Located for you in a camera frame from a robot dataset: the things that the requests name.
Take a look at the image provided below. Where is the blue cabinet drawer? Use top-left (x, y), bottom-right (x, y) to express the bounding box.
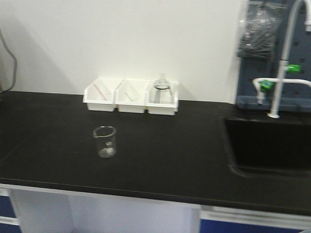
top-left (200, 206), bottom-right (311, 233)
top-left (0, 188), bottom-right (21, 233)

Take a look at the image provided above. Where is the red stirring rod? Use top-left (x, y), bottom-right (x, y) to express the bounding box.
top-left (93, 84), bottom-right (109, 101)

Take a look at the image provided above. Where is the blue pegboard drying rack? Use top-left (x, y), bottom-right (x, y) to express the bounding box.
top-left (235, 0), bottom-right (311, 113)

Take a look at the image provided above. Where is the clear glass beaker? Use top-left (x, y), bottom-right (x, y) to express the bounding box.
top-left (93, 126), bottom-right (117, 158)

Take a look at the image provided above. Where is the blue cabinet drawer right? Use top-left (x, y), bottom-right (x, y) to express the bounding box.
top-left (200, 206), bottom-right (311, 233)

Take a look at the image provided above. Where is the white right storage bin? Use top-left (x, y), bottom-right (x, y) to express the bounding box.
top-left (146, 81), bottom-right (179, 116)

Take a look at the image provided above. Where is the black lab sink basin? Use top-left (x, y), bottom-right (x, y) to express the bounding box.
top-left (219, 117), bottom-right (311, 178)

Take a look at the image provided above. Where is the white middle storage bin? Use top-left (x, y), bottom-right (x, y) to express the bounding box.
top-left (115, 79), bottom-right (151, 114)

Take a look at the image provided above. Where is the blue cabinet drawer left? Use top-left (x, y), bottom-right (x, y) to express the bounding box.
top-left (0, 188), bottom-right (21, 233)

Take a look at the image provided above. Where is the plastic bag of pegs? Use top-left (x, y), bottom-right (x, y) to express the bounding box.
top-left (237, 0), bottom-right (287, 59)

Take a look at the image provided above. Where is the clear glass flask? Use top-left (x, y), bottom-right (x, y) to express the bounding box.
top-left (151, 73), bottom-right (173, 104)

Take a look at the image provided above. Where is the grey hose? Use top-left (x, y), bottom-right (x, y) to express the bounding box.
top-left (0, 28), bottom-right (18, 94)

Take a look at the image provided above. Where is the white lab faucet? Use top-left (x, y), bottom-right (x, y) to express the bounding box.
top-left (252, 0), bottom-right (311, 118)

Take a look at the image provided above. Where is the white bin with red stick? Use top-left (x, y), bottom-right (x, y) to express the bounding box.
top-left (83, 77), bottom-right (123, 112)

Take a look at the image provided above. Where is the white storage bin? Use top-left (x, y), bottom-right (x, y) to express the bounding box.
top-left (115, 79), bottom-right (151, 114)
top-left (146, 81), bottom-right (179, 116)

